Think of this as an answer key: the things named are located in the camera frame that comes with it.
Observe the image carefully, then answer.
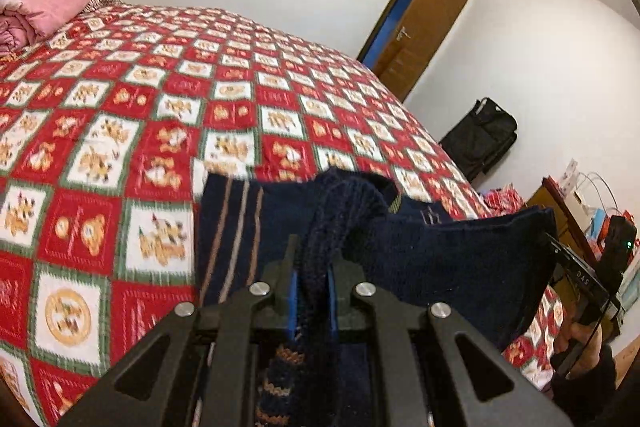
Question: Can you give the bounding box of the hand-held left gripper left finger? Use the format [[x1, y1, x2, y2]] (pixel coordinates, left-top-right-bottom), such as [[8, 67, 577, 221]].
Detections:
[[57, 234, 301, 427]]

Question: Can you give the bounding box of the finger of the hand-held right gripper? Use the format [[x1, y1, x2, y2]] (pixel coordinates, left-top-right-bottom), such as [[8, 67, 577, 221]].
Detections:
[[545, 232, 570, 259]]

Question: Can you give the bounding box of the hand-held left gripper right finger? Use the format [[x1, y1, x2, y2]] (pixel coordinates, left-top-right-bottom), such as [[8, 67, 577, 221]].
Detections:
[[327, 257, 573, 427]]

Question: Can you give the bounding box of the navy patterned knit sweater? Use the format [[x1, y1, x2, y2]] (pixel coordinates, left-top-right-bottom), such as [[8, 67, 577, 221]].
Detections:
[[197, 167, 558, 427]]

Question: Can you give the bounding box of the person's right hand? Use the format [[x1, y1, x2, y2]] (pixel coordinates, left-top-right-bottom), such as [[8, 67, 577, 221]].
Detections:
[[552, 319, 603, 375]]

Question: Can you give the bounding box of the brown wooden cabinet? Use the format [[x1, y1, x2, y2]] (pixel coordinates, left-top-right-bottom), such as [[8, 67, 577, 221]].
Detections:
[[525, 177, 601, 258]]

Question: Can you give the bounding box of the white paper bag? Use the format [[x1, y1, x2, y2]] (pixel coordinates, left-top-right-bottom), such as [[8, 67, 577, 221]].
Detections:
[[570, 172, 613, 228]]

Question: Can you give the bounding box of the red checkered cloth pile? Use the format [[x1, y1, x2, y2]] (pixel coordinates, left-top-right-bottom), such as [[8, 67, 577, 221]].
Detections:
[[482, 184, 528, 213]]

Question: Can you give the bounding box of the white and pink card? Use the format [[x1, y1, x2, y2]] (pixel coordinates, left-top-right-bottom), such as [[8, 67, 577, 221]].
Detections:
[[560, 160, 581, 195]]

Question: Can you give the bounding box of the black suitcase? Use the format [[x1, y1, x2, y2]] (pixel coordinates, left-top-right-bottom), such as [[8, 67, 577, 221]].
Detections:
[[439, 97, 518, 182]]

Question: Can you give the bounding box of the red checkered printed bedspread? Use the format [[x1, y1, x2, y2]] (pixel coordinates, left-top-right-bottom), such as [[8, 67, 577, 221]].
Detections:
[[0, 2, 566, 427]]

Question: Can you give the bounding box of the brown wooden door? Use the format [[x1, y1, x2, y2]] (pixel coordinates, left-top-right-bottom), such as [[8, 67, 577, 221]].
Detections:
[[372, 0, 476, 103]]

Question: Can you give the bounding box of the pink folded quilt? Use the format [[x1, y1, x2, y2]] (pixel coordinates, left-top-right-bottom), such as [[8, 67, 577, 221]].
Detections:
[[0, 0, 93, 55]]

